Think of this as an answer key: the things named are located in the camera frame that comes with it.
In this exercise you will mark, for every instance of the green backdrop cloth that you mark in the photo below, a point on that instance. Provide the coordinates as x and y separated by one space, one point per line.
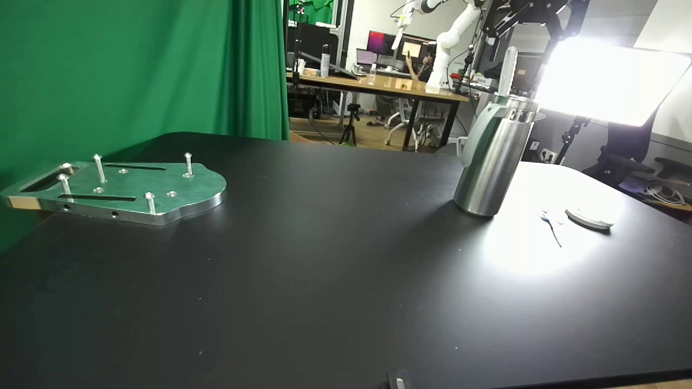
315 12

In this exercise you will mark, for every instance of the monitor with pink screen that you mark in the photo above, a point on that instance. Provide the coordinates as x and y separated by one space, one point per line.
379 42

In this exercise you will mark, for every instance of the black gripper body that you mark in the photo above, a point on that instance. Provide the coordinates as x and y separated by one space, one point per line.
527 13

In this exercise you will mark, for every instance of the bright softbox light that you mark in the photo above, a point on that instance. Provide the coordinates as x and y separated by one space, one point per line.
614 83

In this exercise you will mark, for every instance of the black office chair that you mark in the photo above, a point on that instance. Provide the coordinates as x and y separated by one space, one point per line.
623 143

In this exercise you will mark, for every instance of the green curtain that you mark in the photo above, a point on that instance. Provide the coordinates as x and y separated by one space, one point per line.
144 73

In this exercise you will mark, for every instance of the wooden desk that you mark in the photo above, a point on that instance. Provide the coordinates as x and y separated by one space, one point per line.
391 85

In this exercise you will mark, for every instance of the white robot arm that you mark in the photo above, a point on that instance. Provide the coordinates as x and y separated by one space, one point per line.
450 45

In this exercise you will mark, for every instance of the black monitor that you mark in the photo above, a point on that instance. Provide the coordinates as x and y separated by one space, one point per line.
310 45

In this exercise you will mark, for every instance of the silver bolt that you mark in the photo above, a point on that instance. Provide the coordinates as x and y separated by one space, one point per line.
150 203
68 167
100 167
189 166
65 185

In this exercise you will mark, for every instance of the small black tripod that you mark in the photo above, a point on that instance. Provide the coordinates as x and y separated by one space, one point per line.
352 121

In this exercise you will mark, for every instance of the white round lid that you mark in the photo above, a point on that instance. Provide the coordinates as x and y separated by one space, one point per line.
587 220

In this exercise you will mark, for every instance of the metal mounting plate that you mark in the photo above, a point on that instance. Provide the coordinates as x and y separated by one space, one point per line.
144 187

